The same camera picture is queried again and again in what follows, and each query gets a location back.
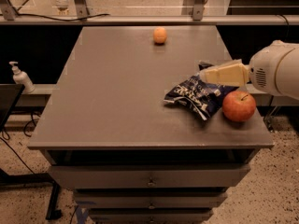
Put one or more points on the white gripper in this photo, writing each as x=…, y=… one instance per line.
x=261, y=69

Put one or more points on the blue chip bag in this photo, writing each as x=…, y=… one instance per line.
x=202, y=98

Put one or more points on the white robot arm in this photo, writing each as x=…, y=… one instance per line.
x=274, y=70

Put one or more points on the red apple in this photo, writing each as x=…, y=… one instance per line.
x=238, y=106

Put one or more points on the orange fruit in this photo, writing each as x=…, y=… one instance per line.
x=159, y=35

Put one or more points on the top grey drawer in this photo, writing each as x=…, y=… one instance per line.
x=149, y=176

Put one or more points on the grey drawer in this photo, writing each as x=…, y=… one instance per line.
x=149, y=176
x=146, y=216
x=151, y=200

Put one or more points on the grey drawer cabinet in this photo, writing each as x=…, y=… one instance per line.
x=108, y=106

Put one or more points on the middle grey drawer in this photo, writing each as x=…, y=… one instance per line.
x=151, y=200

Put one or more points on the bottom grey drawer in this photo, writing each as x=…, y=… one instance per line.
x=146, y=216

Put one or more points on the white pump bottle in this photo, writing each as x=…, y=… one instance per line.
x=21, y=77

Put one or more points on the metal rail frame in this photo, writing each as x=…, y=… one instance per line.
x=153, y=12

